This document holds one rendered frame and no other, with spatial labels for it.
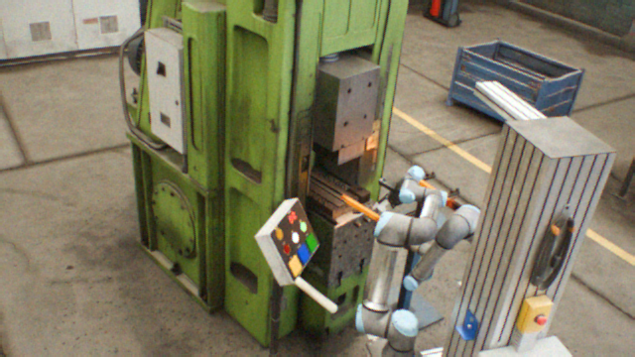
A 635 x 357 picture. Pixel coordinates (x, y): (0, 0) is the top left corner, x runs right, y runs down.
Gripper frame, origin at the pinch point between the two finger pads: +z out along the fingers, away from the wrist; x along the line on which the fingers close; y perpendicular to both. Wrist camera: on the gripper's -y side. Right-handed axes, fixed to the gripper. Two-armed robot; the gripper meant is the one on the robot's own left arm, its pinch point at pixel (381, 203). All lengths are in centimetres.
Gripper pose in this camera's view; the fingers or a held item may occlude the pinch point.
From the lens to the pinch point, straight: 319.3
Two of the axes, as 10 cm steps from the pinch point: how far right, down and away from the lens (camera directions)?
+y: 5.6, 7.9, -2.6
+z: -4.1, 5.3, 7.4
